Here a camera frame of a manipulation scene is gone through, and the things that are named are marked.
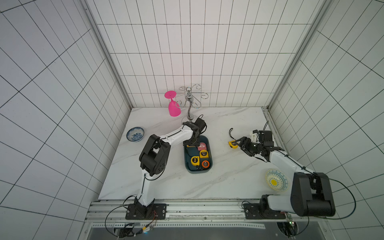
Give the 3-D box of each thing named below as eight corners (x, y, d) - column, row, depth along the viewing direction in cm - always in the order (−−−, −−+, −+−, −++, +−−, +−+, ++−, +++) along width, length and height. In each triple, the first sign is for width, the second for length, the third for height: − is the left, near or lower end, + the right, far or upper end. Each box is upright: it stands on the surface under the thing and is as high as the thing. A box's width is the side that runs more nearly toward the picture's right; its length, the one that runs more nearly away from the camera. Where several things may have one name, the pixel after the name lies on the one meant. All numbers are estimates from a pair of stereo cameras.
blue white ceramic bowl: (127, 142, 101) (124, 138, 97) (131, 130, 107) (128, 126, 104) (143, 142, 101) (141, 138, 97) (146, 130, 107) (144, 126, 104)
